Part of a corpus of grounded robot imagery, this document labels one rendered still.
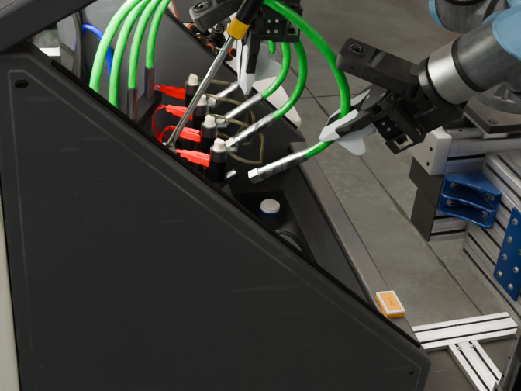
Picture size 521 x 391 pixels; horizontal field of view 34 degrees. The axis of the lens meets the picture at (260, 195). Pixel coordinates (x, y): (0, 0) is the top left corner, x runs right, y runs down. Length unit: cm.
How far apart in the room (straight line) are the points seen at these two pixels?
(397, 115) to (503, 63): 17
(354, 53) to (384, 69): 5
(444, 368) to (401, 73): 138
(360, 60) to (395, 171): 250
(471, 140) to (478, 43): 78
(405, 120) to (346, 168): 244
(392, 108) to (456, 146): 68
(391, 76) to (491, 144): 75
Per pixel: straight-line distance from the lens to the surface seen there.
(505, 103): 183
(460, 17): 184
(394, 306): 135
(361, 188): 346
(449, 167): 183
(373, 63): 114
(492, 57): 106
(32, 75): 89
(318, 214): 160
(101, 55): 125
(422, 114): 115
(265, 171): 127
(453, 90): 109
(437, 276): 307
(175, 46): 162
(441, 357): 243
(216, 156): 136
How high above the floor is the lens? 181
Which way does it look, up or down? 33 degrees down
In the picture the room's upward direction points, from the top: 6 degrees clockwise
